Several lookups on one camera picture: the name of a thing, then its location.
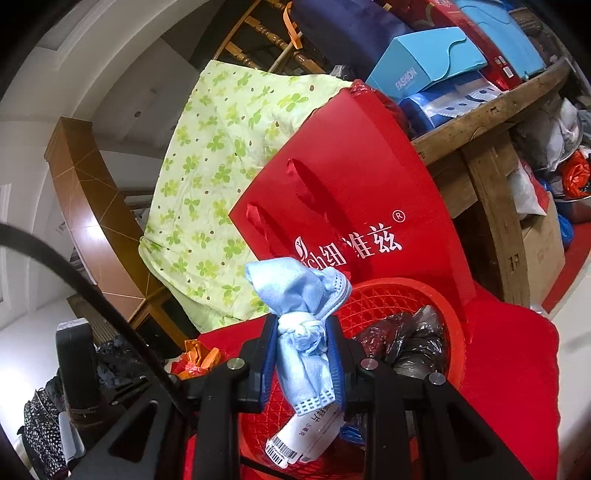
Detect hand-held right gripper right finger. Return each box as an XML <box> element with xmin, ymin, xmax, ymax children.
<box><xmin>325</xmin><ymin>318</ymin><xmax>532</xmax><ymax>480</ymax></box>

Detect red cloth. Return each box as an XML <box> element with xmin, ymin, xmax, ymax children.
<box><xmin>182</xmin><ymin>286</ymin><xmax>562</xmax><ymax>480</ymax></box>

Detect wooden column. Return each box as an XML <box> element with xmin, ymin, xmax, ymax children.
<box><xmin>45</xmin><ymin>117</ymin><xmax>186</xmax><ymax>352</ymax></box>

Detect navy bag with orange handle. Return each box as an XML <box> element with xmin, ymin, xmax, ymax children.
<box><xmin>283</xmin><ymin>0</ymin><xmax>415</xmax><ymax>80</ymax></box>

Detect red paper bag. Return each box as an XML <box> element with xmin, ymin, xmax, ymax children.
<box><xmin>228</xmin><ymin>88</ymin><xmax>477</xmax><ymax>344</ymax></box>

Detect orange red plastic bag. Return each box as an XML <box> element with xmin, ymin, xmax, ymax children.
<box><xmin>171</xmin><ymin>339</ymin><xmax>223</xmax><ymax>380</ymax></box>

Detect black plastic bag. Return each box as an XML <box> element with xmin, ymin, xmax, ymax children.
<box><xmin>353</xmin><ymin>305</ymin><xmax>447</xmax><ymax>380</ymax></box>

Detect brown cardboard box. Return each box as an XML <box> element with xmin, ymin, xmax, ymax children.
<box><xmin>521</xmin><ymin>194</ymin><xmax>567</xmax><ymax>302</ymax></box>

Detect flat light blue box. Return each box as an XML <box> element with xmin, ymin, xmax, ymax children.
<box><xmin>455</xmin><ymin>0</ymin><xmax>546</xmax><ymax>77</ymax></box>

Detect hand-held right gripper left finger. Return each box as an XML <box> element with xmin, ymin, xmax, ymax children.
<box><xmin>69</xmin><ymin>318</ymin><xmax>280</xmax><ymax>480</ymax></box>

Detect black jacket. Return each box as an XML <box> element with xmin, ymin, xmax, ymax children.
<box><xmin>95</xmin><ymin>335</ymin><xmax>154</xmax><ymax>394</ymax></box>

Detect small orange and white carton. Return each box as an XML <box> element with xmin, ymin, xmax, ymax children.
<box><xmin>265</xmin><ymin>408</ymin><xmax>348</xmax><ymax>467</ymax></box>

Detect metal basin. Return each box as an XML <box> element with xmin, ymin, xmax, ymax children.
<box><xmin>549</xmin><ymin>190</ymin><xmax>591</xmax><ymax>223</ymax></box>

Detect black cable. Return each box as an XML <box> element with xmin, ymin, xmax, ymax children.
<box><xmin>0</xmin><ymin>224</ymin><xmax>195</xmax><ymax>416</ymax></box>

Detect blue and white patterned package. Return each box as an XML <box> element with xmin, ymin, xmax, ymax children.
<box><xmin>399</xmin><ymin>76</ymin><xmax>502</xmax><ymax>133</ymax></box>

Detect orange plastic bag in basin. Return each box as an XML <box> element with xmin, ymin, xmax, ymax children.
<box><xmin>560</xmin><ymin>149</ymin><xmax>591</xmax><ymax>198</ymax></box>

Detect green floral quilt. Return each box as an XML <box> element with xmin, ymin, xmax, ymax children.
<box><xmin>139</xmin><ymin>60</ymin><xmax>357</xmax><ymax>334</ymax></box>

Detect red plastic basket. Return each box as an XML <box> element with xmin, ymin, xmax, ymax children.
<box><xmin>238</xmin><ymin>277</ymin><xmax>465</xmax><ymax>480</ymax></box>

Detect light blue face mask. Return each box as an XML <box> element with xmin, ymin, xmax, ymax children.
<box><xmin>245</xmin><ymin>258</ymin><xmax>354</xmax><ymax>415</ymax></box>

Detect light blue cardboard box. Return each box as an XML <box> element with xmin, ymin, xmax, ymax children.
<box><xmin>365</xmin><ymin>26</ymin><xmax>489</xmax><ymax>103</ymax></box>

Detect dark floral cloth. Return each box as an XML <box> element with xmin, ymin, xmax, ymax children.
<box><xmin>22</xmin><ymin>376</ymin><xmax>71</xmax><ymax>480</ymax></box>

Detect red gift box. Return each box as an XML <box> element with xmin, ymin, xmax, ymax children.
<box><xmin>425</xmin><ymin>0</ymin><xmax>523</xmax><ymax>89</ymax></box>

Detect wooden stair railing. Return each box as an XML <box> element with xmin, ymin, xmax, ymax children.
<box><xmin>216</xmin><ymin>0</ymin><xmax>329</xmax><ymax>77</ymax></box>

